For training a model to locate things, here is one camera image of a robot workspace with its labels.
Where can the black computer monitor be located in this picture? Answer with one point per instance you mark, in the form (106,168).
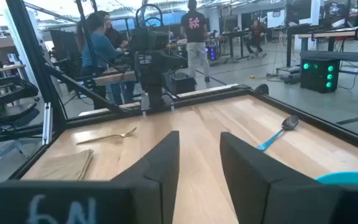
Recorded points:
(64,45)

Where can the silver frame bracket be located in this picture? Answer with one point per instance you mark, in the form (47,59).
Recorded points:
(47,124)

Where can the black aluminium table frame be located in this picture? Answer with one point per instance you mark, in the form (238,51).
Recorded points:
(322,124)

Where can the person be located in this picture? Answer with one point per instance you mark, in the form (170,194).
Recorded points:
(194,31)
(101,46)
(256,35)
(113,34)

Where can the black office chair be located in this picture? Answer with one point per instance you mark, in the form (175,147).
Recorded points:
(5,93)

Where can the wooden workbench grey legs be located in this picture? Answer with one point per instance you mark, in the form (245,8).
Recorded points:
(337,56)

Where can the black computer tower green lights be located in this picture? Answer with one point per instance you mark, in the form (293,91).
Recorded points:
(319,76)

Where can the black desk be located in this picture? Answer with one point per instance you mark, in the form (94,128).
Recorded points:
(233,34)

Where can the black box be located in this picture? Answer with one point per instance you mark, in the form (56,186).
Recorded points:
(182,82)

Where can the gold metal fork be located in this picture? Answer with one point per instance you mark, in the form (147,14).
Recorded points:
(110,136)

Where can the tan cloth napkin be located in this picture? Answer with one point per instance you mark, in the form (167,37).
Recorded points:
(67,166)

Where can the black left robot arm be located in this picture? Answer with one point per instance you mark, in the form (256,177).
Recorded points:
(154,84)

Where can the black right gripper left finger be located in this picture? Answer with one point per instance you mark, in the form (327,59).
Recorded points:
(163,161)

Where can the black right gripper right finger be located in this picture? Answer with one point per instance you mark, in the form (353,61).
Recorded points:
(253,180)

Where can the teal bowl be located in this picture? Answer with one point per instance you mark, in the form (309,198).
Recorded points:
(350,179)

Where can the computer tower blue lights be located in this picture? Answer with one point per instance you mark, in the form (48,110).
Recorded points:
(212,53)

